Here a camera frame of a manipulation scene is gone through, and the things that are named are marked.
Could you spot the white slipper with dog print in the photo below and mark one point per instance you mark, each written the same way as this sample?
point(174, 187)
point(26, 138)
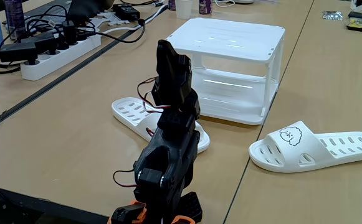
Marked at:
point(293, 149)
point(131, 112)

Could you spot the white two-tier shoe rack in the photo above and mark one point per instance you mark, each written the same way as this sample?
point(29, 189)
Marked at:
point(230, 37)

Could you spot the black power brick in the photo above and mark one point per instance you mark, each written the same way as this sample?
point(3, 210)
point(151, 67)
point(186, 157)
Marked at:
point(126, 12)

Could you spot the white flat printed part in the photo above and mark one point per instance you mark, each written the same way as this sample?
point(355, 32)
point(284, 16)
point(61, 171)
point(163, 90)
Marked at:
point(115, 19)

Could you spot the black power plug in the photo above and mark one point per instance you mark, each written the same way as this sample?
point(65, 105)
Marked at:
point(69, 31)
point(85, 35)

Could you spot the white flat device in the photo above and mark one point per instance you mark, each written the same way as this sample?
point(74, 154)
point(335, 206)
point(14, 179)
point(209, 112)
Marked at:
point(243, 1)

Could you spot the dark laptop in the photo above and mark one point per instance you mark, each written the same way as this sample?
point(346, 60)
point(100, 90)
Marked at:
point(87, 7)

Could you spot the white power strip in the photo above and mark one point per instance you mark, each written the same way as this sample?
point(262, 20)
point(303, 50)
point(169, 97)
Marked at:
point(59, 57)

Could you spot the black plug-in adapter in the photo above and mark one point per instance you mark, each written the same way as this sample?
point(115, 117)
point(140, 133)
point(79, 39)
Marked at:
point(18, 51)
point(40, 42)

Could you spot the silver foil packet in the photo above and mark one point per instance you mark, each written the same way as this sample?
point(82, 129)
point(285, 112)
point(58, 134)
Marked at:
point(332, 15)

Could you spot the tall purple drink can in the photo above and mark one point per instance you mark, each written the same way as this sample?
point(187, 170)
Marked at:
point(15, 18)

